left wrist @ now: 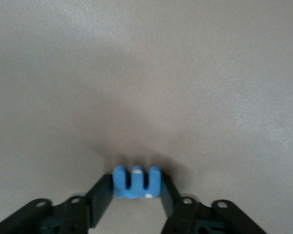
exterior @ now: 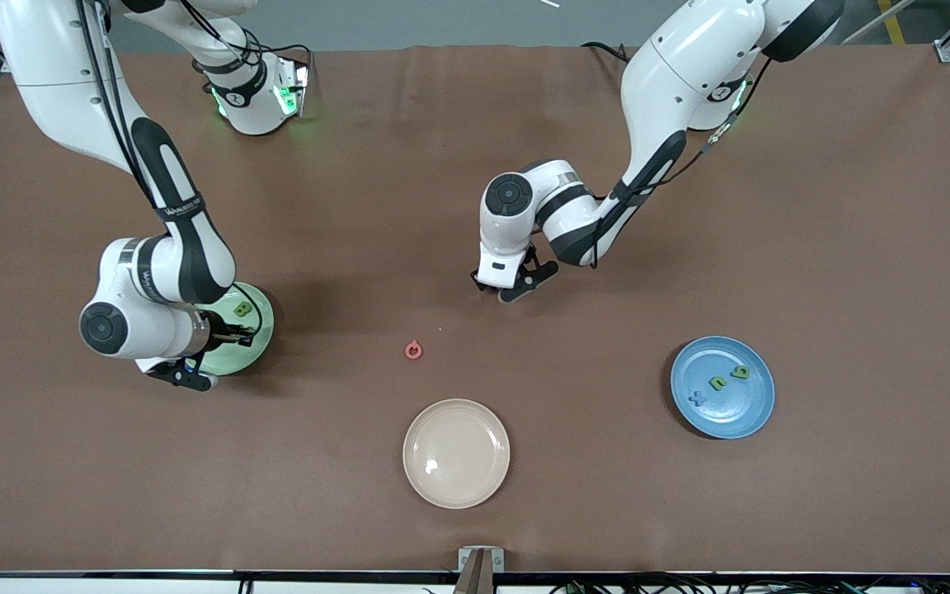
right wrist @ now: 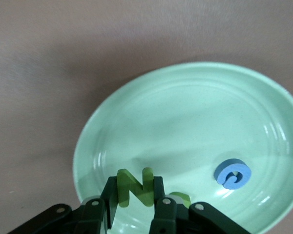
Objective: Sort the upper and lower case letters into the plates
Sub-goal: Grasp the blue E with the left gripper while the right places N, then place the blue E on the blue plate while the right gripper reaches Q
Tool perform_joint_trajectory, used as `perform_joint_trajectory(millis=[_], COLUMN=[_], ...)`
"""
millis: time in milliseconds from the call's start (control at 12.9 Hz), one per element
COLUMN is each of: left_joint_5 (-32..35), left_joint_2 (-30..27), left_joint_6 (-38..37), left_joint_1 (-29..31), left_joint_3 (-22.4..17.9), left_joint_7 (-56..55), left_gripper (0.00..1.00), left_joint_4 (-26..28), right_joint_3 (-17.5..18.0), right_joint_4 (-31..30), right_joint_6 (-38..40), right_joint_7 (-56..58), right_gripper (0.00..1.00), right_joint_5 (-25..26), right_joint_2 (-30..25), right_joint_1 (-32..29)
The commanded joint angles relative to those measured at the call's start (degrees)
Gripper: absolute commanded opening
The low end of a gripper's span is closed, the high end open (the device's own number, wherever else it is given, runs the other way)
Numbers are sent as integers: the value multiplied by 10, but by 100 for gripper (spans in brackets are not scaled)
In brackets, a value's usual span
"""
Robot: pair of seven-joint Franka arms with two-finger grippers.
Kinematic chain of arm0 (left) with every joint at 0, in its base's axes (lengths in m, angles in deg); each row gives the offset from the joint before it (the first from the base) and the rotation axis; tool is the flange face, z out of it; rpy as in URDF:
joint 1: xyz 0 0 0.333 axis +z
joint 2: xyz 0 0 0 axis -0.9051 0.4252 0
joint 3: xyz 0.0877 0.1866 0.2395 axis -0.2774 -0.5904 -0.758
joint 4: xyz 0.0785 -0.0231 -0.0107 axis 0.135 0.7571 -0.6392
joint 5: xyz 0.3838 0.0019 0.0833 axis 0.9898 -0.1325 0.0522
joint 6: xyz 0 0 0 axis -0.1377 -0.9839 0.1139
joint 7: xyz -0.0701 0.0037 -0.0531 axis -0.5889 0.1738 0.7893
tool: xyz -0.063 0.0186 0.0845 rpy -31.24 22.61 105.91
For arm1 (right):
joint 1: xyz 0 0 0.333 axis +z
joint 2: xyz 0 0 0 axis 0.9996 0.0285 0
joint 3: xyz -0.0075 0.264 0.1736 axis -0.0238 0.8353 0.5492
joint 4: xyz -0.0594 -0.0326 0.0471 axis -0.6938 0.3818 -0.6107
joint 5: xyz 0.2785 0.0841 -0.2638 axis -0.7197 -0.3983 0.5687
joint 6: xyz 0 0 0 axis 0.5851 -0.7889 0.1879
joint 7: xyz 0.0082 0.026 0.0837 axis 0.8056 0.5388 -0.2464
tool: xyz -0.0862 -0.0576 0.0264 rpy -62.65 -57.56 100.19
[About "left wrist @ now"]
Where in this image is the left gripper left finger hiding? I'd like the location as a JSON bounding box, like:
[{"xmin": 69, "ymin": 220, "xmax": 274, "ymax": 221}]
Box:
[{"xmin": 0, "ymin": 174, "xmax": 114, "ymax": 234}]

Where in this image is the brown table cover mat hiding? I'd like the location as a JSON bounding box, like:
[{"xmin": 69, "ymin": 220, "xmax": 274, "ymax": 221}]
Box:
[{"xmin": 0, "ymin": 0, "xmax": 293, "ymax": 234}]

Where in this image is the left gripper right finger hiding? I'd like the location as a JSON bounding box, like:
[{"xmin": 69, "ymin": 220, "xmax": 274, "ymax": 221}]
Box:
[{"xmin": 160, "ymin": 175, "xmax": 269, "ymax": 234}]

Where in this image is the blue foam letter m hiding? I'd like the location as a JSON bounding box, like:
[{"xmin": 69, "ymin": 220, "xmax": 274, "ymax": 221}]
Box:
[{"xmin": 112, "ymin": 165, "xmax": 162, "ymax": 199}]

